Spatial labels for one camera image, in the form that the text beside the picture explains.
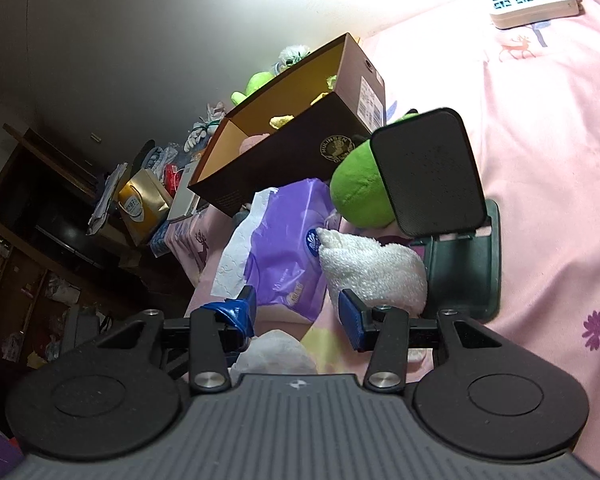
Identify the green pear plush toy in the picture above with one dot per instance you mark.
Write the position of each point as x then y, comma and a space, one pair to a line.
360, 185

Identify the purple tissue pack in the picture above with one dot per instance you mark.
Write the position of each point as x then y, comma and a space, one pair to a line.
280, 240

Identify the pink printed bedsheet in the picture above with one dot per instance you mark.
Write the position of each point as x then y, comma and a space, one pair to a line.
530, 160

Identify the yellow paper bag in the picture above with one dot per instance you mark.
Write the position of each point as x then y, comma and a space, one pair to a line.
142, 205

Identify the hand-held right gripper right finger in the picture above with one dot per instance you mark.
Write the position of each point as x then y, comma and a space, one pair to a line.
352, 317

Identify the dark grey plush toy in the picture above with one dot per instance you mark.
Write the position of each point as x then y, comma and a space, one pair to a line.
241, 219

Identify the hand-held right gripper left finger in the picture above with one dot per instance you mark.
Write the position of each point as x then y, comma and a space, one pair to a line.
242, 310

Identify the blue patterned cloth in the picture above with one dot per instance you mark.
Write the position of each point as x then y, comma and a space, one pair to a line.
161, 240

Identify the white power strip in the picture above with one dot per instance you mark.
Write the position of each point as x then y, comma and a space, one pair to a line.
530, 5

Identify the clear plastic bag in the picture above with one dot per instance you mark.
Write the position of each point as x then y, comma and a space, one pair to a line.
160, 157

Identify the pink plush toy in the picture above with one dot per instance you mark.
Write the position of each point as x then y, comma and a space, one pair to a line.
252, 142

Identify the red packet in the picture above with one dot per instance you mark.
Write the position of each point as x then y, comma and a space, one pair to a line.
171, 176

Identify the white book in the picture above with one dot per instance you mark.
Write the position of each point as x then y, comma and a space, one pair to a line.
182, 200

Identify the black phone stand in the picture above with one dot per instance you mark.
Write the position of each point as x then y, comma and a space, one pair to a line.
425, 175

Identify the dark brown cardboard box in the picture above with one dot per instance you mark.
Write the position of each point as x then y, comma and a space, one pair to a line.
290, 155

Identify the white fluffy towel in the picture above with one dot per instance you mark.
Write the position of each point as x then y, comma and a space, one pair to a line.
375, 270

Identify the yellow plush toy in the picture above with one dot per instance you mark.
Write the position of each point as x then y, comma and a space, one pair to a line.
280, 121

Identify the white plastic bag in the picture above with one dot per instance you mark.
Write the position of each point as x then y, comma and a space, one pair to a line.
275, 355

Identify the dark wooden cabinet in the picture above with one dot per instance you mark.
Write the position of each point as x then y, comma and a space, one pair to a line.
20, 240

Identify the white panda plush toy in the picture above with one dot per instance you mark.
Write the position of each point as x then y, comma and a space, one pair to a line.
292, 52

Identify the stack of white papers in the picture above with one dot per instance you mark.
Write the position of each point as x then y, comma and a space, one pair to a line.
105, 200

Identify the white gloves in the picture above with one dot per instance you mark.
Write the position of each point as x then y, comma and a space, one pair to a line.
202, 130

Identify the green frog plush toy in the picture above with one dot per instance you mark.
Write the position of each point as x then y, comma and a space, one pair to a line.
257, 82

